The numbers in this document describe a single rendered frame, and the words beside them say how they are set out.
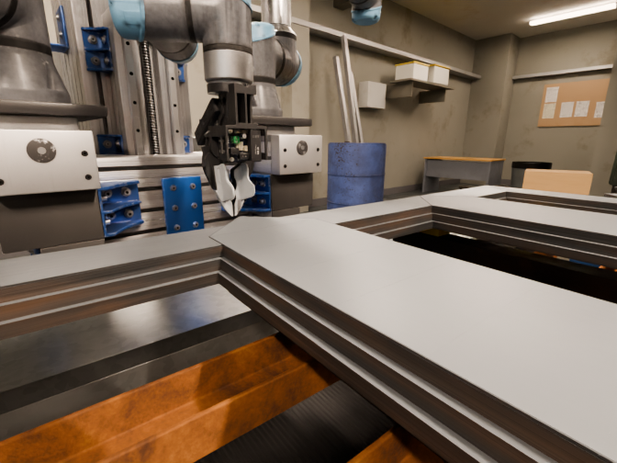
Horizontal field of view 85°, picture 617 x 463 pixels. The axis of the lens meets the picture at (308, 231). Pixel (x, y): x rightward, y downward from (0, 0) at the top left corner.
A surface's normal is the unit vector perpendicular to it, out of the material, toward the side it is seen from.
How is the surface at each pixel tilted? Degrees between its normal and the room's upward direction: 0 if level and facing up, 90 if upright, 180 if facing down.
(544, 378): 0
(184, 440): 90
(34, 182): 90
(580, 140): 90
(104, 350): 0
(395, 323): 0
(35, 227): 90
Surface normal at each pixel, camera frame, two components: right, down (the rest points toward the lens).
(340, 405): 0.00, -0.97
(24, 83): 0.66, -0.11
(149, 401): 0.61, 0.21
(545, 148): -0.74, 0.17
